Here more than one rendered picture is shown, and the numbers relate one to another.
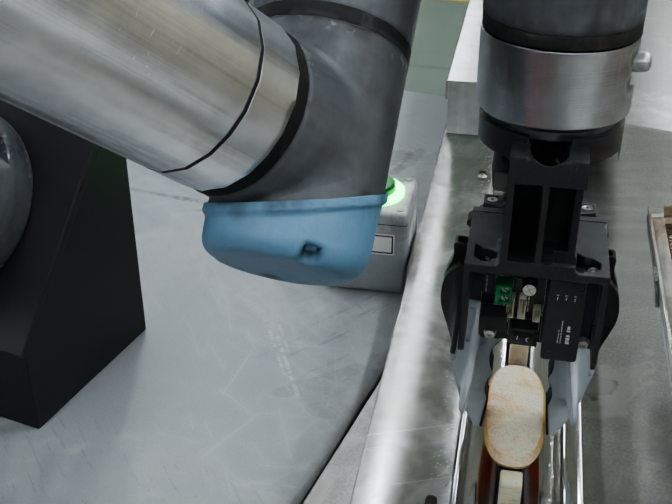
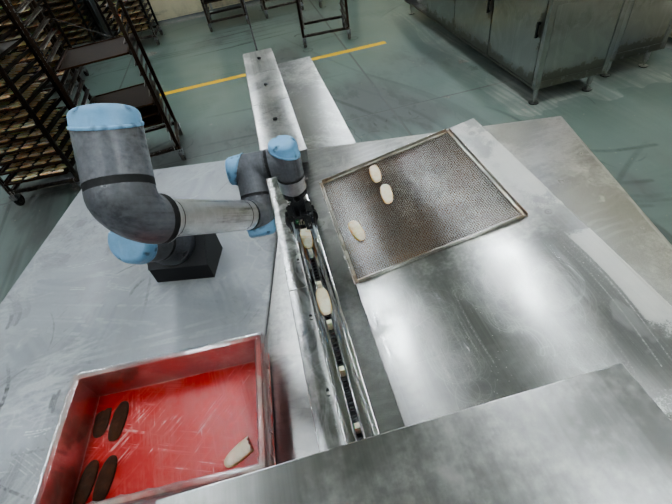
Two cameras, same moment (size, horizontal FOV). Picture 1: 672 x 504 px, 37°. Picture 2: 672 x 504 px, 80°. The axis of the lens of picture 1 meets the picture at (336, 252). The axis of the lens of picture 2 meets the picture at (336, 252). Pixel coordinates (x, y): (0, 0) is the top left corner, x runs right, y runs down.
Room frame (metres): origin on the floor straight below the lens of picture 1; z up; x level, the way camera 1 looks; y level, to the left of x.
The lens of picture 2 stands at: (-0.45, 0.07, 1.74)
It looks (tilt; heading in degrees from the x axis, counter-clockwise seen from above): 45 degrees down; 344
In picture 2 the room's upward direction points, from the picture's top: 11 degrees counter-clockwise
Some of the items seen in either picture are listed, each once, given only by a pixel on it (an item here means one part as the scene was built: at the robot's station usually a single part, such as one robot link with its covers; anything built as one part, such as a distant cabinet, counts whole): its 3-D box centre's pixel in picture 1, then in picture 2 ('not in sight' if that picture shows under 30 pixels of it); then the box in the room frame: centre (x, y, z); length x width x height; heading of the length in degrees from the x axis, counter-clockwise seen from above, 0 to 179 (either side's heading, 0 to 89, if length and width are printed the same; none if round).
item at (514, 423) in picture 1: (515, 409); (306, 237); (0.49, -0.11, 0.88); 0.10 x 0.04 x 0.01; 169
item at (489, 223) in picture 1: (538, 226); (298, 207); (0.46, -0.11, 1.02); 0.09 x 0.08 x 0.12; 169
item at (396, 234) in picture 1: (373, 248); not in sight; (0.75, -0.03, 0.84); 0.08 x 0.08 x 0.11; 79
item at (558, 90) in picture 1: (562, 73); (293, 183); (0.47, -0.11, 1.10); 0.08 x 0.08 x 0.05
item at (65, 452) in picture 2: not in sight; (167, 425); (0.08, 0.39, 0.88); 0.49 x 0.34 x 0.10; 76
